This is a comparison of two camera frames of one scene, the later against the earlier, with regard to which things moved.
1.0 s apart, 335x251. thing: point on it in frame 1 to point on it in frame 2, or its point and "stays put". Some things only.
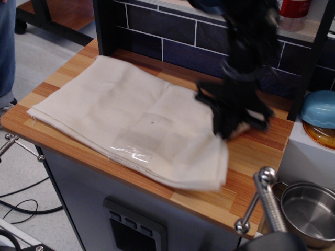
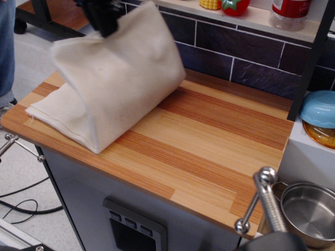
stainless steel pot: (308, 209) stays put
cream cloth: (142, 117) to (109, 81)
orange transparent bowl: (324, 136) stays put
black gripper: (230, 100) to (103, 14)
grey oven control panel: (133, 229) stays put
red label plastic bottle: (293, 15) stays put
